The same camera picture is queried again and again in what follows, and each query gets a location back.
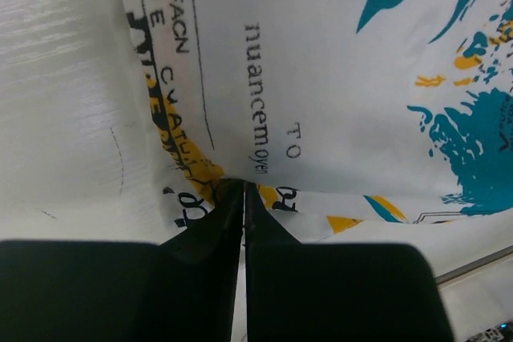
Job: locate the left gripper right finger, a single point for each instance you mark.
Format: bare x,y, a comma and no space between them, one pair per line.
335,291

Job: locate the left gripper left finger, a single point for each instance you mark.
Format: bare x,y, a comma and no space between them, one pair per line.
180,290

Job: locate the patterned white teal yellow shorts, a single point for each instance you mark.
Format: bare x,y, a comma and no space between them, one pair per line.
339,111

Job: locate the aluminium table edge rail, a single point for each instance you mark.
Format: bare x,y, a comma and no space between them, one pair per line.
475,265

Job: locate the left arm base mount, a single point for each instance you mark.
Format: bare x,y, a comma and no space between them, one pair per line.
499,333

